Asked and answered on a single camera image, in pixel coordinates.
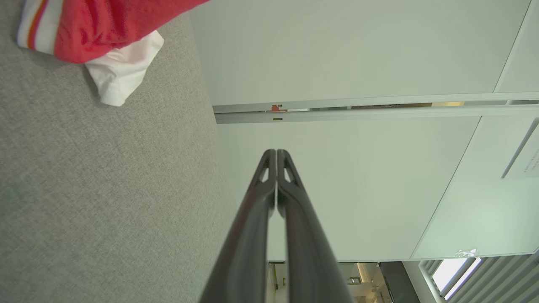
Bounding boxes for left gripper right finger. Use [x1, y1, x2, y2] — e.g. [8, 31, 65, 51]
[277, 149, 353, 303]

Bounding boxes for grey fabric sofa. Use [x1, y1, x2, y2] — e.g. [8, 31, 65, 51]
[0, 0, 270, 303]

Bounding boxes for red jersey with white sleeves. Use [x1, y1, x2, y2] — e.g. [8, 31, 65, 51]
[17, 0, 211, 107]

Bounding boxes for grey metal partition post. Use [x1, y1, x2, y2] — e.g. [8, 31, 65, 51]
[213, 92, 539, 124]

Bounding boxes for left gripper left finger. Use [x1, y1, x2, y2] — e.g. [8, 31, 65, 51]
[200, 149, 277, 303]

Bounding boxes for grey window blinds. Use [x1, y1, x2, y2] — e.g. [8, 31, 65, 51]
[419, 252, 539, 303]

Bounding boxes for white paper wall sign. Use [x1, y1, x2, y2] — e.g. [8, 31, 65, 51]
[501, 120, 539, 179]

